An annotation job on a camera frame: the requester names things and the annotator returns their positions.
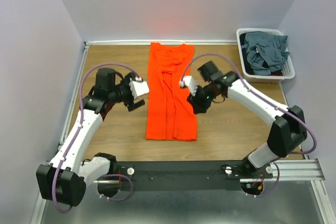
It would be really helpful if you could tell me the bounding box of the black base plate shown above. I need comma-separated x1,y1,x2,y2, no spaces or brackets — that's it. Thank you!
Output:
109,161,273,192

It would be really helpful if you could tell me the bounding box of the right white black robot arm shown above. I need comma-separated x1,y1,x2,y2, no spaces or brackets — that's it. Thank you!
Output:
179,61,307,178

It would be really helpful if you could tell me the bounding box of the grey blue t shirt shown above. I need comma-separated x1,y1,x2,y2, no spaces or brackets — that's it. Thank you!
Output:
239,31,289,76

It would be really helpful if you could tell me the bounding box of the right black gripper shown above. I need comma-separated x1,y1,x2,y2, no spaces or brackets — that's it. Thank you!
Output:
186,82,217,114

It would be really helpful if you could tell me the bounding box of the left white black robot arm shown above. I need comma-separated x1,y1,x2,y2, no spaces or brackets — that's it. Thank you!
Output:
36,66,149,214

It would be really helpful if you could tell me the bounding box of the white laundry basket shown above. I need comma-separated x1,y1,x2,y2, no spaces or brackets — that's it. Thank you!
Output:
236,28,295,82

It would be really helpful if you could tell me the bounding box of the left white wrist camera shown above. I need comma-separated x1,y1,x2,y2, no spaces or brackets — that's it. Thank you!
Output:
130,80,149,100

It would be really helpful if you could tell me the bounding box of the orange t shirt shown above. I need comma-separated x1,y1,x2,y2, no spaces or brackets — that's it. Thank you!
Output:
145,42,197,142

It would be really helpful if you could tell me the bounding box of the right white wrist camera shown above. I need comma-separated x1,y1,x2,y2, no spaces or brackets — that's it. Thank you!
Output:
180,76,198,96

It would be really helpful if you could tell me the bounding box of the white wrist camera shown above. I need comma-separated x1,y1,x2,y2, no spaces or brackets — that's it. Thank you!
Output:
130,80,149,100
180,76,198,96

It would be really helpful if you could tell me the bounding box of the aluminium frame rail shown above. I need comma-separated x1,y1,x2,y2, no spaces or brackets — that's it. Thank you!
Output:
31,159,335,223

